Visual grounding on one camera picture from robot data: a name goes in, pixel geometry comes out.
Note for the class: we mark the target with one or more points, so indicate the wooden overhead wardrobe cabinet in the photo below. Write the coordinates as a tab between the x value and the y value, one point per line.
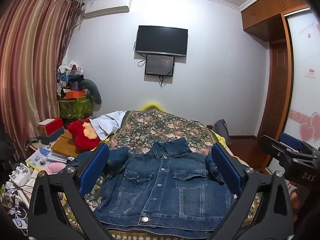
270	7

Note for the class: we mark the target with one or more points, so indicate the open picture magazine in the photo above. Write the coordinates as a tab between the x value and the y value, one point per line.
38	158

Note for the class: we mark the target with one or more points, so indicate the white air conditioner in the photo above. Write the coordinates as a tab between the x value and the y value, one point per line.
107	6

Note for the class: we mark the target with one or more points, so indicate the pink plush cloth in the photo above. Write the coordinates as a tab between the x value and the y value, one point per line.
56	168

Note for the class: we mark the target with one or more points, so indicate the white pillow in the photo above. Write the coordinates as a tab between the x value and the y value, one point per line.
106	123

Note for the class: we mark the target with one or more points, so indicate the red plush toy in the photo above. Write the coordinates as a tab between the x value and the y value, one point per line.
81	135

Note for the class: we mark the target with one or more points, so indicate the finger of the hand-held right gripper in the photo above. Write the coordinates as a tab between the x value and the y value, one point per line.
280	146
291	140

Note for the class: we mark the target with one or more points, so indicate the floral bedspread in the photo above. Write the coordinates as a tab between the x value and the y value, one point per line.
160	125

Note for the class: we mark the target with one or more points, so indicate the white power strip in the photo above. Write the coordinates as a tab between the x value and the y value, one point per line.
20	223

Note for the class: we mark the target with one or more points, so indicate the white heart-print sliding door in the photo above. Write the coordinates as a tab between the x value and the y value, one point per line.
303	80

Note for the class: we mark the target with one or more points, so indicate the striped pink curtain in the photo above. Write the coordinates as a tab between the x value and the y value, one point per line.
27	62

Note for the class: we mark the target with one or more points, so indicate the pink door sticker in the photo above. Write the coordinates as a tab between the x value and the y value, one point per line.
311	72

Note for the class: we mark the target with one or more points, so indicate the black bag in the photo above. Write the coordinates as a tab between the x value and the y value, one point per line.
6	150

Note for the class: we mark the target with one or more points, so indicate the stack of books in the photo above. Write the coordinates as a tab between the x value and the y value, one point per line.
58	157

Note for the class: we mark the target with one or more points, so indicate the grey-blue cloth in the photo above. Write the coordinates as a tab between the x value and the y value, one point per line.
221	130

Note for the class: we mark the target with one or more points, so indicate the small black wall monitor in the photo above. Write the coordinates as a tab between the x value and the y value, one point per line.
159	65

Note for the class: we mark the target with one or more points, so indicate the green patterned storage box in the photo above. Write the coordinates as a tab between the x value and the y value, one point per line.
75	107

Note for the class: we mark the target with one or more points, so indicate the orange box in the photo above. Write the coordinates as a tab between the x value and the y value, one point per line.
75	94

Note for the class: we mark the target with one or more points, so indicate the red box with white lid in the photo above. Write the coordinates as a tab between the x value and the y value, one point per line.
51	126

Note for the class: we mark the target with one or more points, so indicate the white printed carton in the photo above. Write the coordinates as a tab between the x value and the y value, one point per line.
21	173

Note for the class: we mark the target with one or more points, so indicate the dark grey box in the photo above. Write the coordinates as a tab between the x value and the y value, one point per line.
51	137

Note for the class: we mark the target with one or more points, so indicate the blue denim jacket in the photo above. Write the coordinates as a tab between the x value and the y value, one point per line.
160	175

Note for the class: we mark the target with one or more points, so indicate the pile of mixed clothes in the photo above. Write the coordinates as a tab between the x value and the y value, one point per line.
68	76

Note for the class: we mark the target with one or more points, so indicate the striped black-white item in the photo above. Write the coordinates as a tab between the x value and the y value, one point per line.
31	141

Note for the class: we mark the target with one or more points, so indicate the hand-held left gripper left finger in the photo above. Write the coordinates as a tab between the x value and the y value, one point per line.
93	171

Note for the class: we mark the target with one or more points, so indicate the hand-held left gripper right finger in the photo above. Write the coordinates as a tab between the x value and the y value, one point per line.
226	171

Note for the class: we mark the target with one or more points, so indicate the grey neck pillow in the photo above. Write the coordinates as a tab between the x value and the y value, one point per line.
93	90

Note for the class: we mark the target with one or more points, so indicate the wall-mounted black television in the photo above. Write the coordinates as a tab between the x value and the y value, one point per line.
161	40

